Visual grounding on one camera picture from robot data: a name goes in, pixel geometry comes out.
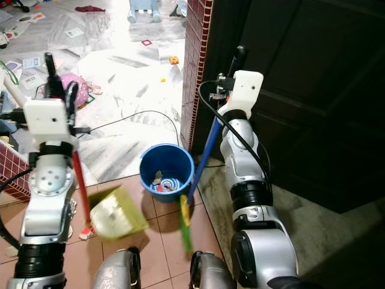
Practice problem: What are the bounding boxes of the silver robot leg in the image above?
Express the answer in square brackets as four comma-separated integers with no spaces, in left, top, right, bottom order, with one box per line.
[189,251,236,289]
[93,249,141,289]

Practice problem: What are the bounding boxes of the thin black floor cable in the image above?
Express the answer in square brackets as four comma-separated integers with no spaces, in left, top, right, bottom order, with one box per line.
[78,110,182,145]

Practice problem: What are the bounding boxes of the blue handled green broom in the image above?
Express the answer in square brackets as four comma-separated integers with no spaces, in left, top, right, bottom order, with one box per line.
[177,117,221,253]

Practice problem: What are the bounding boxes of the dark red cloth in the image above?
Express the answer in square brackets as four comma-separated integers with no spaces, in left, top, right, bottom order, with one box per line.
[75,5,106,14]

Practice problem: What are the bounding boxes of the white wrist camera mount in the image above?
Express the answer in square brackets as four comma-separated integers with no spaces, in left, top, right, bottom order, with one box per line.
[23,98,75,152]
[218,70,264,116]

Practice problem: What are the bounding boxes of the white paper card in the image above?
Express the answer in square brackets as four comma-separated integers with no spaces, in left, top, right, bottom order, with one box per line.
[66,27,85,39]

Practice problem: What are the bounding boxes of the silver left robot leg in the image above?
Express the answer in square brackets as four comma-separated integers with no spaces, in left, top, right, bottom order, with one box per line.
[93,249,141,289]

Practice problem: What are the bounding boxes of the crushed silver blue can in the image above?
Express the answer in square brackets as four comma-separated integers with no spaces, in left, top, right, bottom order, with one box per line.
[159,177,180,193]

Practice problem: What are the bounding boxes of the dark wooden door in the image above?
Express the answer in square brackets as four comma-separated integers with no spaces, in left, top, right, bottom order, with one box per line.
[192,0,385,213]

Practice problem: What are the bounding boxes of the silver right robot leg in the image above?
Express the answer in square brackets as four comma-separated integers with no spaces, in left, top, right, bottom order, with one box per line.
[189,251,236,289]

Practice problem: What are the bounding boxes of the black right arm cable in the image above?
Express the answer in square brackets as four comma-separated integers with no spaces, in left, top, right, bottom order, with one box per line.
[197,79,275,188]

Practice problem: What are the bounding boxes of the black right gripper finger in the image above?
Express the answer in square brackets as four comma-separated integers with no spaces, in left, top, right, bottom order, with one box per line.
[227,46,247,76]

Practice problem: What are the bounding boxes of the blue plastic bucket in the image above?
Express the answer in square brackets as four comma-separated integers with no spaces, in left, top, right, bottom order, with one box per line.
[140,143,196,203]

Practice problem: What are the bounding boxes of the pink dotted cushion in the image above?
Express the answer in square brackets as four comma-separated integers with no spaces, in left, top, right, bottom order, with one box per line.
[57,73,92,110]

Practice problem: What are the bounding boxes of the yellow-green dustpan red handle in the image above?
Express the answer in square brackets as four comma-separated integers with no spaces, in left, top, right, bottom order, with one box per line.
[71,151,149,241]

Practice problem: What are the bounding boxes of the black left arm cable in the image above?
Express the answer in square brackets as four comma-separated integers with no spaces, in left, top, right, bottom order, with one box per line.
[0,167,32,249]

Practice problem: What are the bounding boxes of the white plastic tube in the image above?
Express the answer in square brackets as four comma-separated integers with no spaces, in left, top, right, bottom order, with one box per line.
[4,76,31,109]

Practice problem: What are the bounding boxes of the light blue plastic toy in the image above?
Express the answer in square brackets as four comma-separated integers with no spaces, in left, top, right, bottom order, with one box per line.
[128,0,162,24]

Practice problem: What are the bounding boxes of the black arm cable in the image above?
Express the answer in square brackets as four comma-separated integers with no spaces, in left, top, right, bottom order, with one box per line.
[0,167,32,249]
[197,79,275,188]

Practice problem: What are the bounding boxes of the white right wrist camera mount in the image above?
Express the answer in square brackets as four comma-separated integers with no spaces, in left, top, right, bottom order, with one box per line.
[218,70,264,116]

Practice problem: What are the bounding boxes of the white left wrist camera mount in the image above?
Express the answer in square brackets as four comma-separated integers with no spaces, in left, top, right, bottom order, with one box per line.
[23,98,75,152]

